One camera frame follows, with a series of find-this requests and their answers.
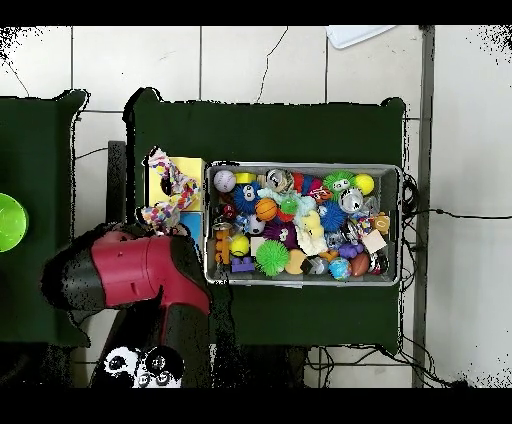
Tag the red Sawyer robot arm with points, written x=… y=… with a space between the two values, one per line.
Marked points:
x=120 y=268

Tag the wooden box with three holes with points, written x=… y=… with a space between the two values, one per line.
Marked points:
x=194 y=168

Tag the small orange basketball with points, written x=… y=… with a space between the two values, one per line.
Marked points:
x=266 y=209

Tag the blue spiky ball with eyes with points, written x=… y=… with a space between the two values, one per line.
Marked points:
x=244 y=198

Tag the crushed black red can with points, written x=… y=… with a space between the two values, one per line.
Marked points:
x=228 y=210

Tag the crushed silver drink can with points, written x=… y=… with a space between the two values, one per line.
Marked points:
x=278 y=178

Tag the white baseball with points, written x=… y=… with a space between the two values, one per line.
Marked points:
x=224 y=180

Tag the plain green spiky ball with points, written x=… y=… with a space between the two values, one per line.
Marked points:
x=272 y=258

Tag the green spiky ball with eyes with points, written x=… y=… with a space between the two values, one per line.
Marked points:
x=339 y=182

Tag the globe print ball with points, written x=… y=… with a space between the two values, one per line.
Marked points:
x=340 y=268

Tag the yellow foam ball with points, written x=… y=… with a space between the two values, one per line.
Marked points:
x=364 y=183

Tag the black stand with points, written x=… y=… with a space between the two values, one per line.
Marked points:
x=116 y=180

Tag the side table with green cloth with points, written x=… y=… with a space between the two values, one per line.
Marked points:
x=36 y=160

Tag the bright green bowl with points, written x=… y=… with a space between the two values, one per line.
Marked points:
x=12 y=222

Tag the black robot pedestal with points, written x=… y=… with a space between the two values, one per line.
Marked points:
x=260 y=368

